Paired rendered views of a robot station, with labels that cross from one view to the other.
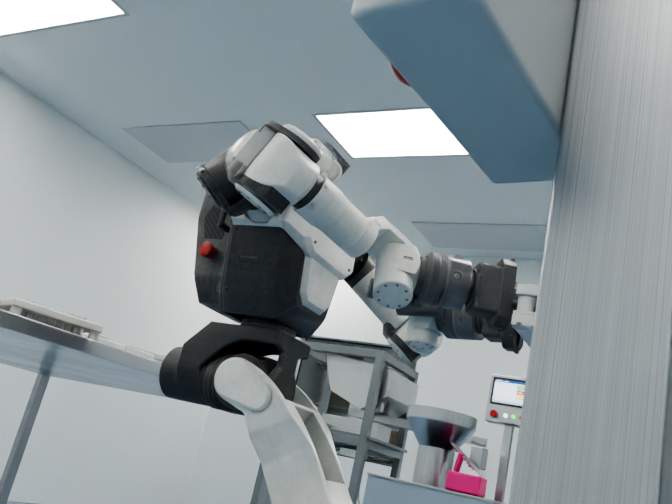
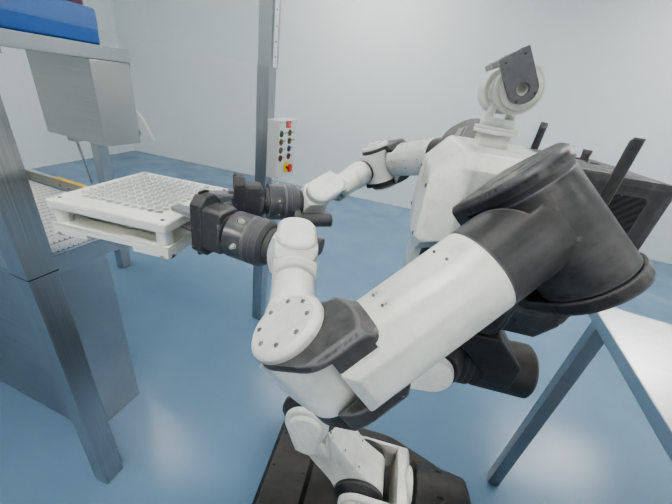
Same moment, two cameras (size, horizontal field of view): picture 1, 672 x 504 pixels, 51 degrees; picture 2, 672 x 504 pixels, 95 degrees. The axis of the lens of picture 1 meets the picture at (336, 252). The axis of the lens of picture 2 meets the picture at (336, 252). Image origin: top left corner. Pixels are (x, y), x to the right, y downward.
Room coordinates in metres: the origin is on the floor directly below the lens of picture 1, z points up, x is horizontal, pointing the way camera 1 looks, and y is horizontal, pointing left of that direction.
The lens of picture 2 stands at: (1.85, -0.32, 1.32)
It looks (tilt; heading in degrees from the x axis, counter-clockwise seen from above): 28 degrees down; 158
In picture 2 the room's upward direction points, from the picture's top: 9 degrees clockwise
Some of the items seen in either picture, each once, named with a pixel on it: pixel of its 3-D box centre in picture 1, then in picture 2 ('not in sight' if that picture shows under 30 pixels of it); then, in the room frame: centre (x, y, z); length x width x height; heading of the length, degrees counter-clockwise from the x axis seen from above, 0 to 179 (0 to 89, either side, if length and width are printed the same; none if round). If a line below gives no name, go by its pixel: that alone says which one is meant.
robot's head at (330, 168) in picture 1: (318, 166); (505, 98); (1.44, 0.08, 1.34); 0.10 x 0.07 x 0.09; 150
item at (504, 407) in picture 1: (506, 438); not in sight; (3.59, -1.05, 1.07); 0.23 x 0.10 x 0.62; 59
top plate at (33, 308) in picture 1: (44, 316); not in sight; (1.94, 0.74, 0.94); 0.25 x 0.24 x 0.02; 129
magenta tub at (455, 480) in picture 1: (466, 484); not in sight; (3.33, -0.82, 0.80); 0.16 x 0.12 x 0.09; 59
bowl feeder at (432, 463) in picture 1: (448, 451); not in sight; (3.65, -0.79, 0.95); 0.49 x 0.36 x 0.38; 59
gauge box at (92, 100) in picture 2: not in sight; (87, 98); (0.76, -0.66, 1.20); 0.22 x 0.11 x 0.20; 52
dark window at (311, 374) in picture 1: (350, 398); not in sight; (6.78, -0.46, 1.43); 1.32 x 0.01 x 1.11; 59
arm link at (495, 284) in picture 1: (474, 288); (259, 200); (1.13, -0.24, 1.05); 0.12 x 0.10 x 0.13; 92
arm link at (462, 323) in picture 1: (490, 318); (226, 231); (1.30, -0.32, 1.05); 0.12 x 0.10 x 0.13; 52
